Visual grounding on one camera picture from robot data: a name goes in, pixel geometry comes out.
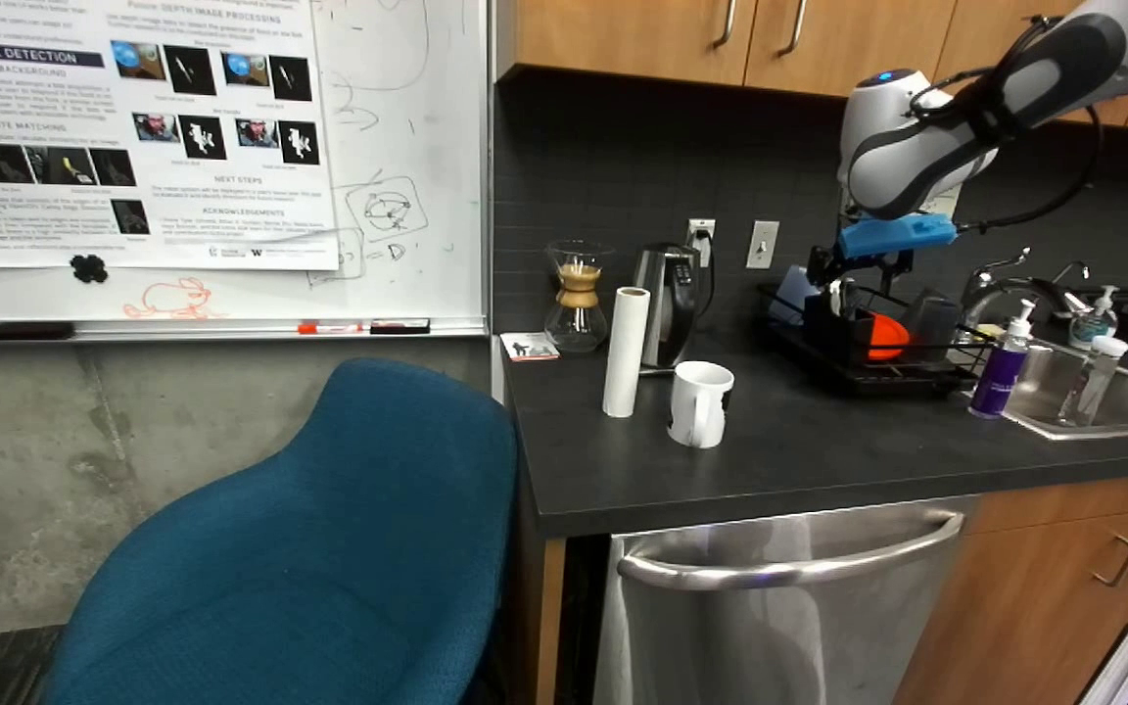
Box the chrome faucet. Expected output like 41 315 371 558
955 243 1042 325

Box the research poster with photos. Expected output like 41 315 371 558
0 0 345 280

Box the red whiteboard marker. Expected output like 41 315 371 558
294 319 371 341

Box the black splat magnet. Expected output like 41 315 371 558
66 252 116 291

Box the white whiteboard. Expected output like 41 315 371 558
0 0 499 350

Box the wooden upper cabinet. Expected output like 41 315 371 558
499 0 1128 141

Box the white mug with black mark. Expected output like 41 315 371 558
661 358 741 453

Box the metal cabinet handle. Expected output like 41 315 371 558
775 0 814 58
1091 529 1128 592
707 0 741 56

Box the white paper towel roll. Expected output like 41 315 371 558
601 282 659 423

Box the glass pour-over coffee maker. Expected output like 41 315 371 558
544 243 612 361

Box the black whiteboard marker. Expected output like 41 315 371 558
365 315 437 337

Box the black wire dish rack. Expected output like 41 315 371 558
766 270 993 404

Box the wooden lower cabinet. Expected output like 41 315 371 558
892 468 1128 705

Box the blue shell chair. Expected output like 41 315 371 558
37 358 524 705

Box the metal lower cabinet handle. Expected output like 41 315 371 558
1091 529 1128 592

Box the purple pump sanitizer bottle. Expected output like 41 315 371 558
963 299 1042 428

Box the stainless steel sink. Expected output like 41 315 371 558
998 337 1128 447

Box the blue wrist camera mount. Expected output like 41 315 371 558
832 209 963 265

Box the white wall outlet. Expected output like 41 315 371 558
682 214 723 276

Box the orange item in rack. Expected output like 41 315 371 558
864 311 916 367

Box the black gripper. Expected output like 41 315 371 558
827 252 916 320

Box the wooden cabinet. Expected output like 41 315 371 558
892 468 1128 705
499 0 1128 141

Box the small white red card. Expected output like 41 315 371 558
499 329 563 367

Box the steel electric kettle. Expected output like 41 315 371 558
630 243 712 380

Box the stainless steel dishwasher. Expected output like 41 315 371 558
587 490 975 705

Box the black whiteboard eraser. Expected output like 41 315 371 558
0 319 78 345

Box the white light switch plate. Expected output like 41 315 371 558
745 214 785 276

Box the clear pump soap bottle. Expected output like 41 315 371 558
1071 329 1128 432

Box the metal upper cabinet handle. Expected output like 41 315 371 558
707 0 741 56
775 0 814 58

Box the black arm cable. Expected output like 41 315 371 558
973 69 1110 237

